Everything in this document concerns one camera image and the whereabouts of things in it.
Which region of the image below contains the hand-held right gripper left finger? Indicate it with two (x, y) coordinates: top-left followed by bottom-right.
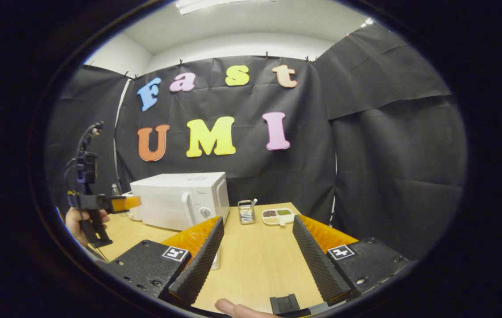
(101, 216), (225, 305)

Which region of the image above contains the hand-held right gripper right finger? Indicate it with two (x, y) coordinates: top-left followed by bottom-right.
(292, 215), (410, 306)

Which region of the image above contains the white microwave oven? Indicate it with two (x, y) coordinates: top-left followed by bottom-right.
(130, 172), (230, 231)

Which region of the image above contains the white divided condiment dish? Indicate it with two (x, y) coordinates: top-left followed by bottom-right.
(262, 208), (296, 226)

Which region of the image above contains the black backdrop cloth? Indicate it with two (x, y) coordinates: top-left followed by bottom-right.
(45, 22), (468, 261)

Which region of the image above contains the long ceiling light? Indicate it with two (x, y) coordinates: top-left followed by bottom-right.
(176, 0), (278, 15)

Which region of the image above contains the black table bracket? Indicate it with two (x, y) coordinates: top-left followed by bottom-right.
(270, 294), (311, 318)

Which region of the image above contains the metal wire basket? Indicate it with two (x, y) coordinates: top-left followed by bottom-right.
(238, 200), (257, 225)

